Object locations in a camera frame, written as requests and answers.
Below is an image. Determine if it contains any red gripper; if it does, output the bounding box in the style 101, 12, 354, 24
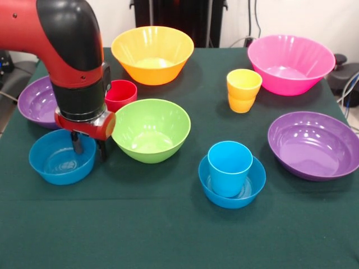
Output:
54, 108, 117, 163

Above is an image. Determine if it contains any blue bowl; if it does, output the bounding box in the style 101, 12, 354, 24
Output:
198, 154, 267, 210
28, 128, 98, 185

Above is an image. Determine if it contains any green bowl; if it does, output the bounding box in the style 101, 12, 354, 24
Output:
111, 99, 191, 164

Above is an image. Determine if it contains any orange bowl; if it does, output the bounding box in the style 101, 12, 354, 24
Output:
111, 25, 195, 86

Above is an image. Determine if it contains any blue cup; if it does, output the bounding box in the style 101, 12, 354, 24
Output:
207, 141, 254, 198

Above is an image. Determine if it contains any orange cup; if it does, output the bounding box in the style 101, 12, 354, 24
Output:
226, 68, 263, 114

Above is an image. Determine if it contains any pink bowl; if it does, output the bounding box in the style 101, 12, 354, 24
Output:
247, 34, 336, 97

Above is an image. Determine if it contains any black computer tower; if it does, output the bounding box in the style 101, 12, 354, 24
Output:
0, 50, 15, 82

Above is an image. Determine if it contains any red cup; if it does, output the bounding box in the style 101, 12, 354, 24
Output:
105, 80, 138, 113

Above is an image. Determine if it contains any purple bowl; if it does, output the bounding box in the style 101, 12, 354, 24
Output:
17, 75, 61, 129
268, 111, 359, 182

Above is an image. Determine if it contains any dark green tablecloth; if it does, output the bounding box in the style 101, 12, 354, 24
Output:
0, 47, 359, 269

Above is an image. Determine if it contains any black knobbed device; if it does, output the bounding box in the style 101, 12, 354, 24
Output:
328, 53, 359, 95

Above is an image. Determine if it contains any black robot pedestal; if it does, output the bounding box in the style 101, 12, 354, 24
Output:
134, 0, 228, 48

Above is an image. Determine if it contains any black wall cable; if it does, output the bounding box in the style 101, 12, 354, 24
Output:
254, 0, 264, 39

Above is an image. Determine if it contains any grey cable bundle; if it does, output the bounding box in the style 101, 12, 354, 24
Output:
336, 71, 359, 132

